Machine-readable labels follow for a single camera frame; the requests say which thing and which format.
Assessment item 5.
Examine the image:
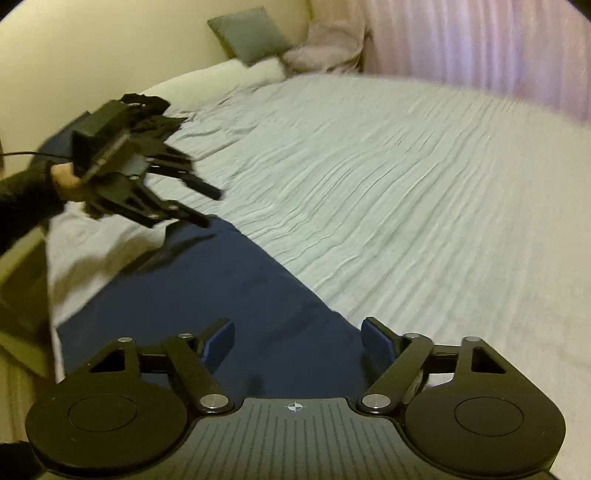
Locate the black sleeved left forearm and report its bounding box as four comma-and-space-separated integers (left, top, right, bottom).
0, 160, 65, 254

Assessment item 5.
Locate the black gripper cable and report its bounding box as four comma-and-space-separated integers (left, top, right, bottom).
0, 150, 70, 163

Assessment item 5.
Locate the pink curtain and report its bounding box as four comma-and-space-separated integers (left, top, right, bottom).
309, 0, 591, 123

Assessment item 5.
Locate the black clothes pile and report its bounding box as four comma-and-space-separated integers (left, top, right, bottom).
120, 93, 187, 157

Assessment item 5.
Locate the pink crumpled blanket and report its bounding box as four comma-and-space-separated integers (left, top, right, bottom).
280, 20, 366, 75

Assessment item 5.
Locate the navy blue garment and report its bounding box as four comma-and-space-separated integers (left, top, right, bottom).
57, 218, 380, 402

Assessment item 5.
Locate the grey square pillow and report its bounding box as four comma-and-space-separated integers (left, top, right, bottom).
207, 7, 294, 67

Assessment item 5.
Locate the grey striped bedspread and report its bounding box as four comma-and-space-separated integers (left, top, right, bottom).
48, 75, 590, 479

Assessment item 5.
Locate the white long bolster pillow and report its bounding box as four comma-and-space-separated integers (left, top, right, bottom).
143, 57, 287, 110

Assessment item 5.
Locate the person left hand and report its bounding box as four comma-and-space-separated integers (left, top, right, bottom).
50, 163, 96, 203

